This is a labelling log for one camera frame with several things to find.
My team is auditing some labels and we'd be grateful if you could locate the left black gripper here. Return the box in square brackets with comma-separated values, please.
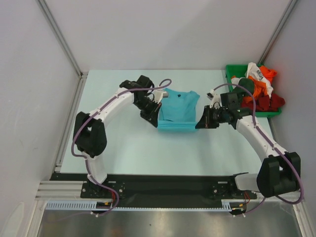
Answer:
[133, 96, 161, 127]

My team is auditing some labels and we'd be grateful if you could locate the light blue t shirt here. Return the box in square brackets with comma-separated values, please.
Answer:
[157, 88, 200, 132]

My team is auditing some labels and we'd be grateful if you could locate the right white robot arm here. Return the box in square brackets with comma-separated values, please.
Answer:
[196, 90, 302, 198]

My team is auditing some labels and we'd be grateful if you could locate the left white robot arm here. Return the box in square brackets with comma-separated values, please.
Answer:
[71, 75, 168, 198]

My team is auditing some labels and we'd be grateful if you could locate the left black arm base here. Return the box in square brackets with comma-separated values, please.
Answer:
[80, 180, 125, 199]

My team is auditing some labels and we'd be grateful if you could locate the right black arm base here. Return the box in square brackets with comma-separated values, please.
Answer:
[210, 181, 257, 200]

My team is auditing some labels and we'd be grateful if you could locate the dark green t shirt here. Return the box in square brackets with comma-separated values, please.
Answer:
[231, 77, 255, 98]

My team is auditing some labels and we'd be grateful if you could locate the red t shirt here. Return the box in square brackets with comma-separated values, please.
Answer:
[241, 93, 285, 112]

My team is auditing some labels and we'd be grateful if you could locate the orange t shirt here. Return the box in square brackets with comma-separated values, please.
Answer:
[241, 65, 278, 104]

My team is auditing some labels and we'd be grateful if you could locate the green plastic bin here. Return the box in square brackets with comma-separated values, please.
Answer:
[225, 64, 281, 118]

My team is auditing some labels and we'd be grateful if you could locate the white printed t shirt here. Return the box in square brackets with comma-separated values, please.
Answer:
[232, 62, 274, 99]

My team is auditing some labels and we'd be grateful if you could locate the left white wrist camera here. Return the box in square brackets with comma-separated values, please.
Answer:
[153, 89, 169, 103]

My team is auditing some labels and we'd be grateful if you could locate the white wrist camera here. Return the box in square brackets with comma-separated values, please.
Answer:
[206, 89, 219, 101]
[153, 89, 169, 103]

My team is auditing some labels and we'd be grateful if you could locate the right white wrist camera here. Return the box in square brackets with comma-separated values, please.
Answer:
[206, 89, 219, 101]

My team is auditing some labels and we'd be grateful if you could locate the left aluminium corner post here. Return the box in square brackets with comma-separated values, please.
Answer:
[36, 0, 83, 77]

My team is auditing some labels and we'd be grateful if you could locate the aluminium corner post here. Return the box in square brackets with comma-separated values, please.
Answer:
[36, 0, 83, 77]
[257, 0, 300, 64]

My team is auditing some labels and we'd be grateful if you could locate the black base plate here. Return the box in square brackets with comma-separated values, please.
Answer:
[50, 173, 260, 209]

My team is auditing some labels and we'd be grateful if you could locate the white cable duct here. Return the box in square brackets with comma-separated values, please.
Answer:
[45, 200, 245, 212]

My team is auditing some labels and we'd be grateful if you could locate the right aluminium corner post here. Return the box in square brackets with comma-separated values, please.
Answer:
[257, 0, 300, 64]

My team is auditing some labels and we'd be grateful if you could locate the aluminium front rail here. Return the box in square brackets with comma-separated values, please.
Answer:
[35, 180, 305, 201]

